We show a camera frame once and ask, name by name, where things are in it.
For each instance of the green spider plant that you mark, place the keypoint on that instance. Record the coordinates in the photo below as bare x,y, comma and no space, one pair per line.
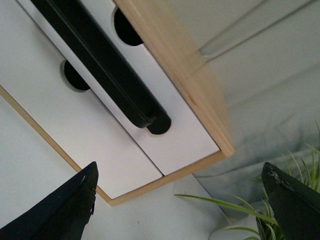
267,227

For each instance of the white drawer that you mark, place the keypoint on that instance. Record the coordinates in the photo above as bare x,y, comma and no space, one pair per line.
187,140
31,72

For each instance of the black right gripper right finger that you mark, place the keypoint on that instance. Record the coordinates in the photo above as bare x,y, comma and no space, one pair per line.
296,207

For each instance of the wooden drawer cabinet frame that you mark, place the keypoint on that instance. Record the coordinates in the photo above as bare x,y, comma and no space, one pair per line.
168,42

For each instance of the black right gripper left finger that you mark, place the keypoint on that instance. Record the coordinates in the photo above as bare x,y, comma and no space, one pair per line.
62,215

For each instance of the black drawer handle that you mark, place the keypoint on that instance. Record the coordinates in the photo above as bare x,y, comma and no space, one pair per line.
98,54

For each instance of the pale green curtain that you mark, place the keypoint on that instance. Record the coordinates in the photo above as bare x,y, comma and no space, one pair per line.
266,55

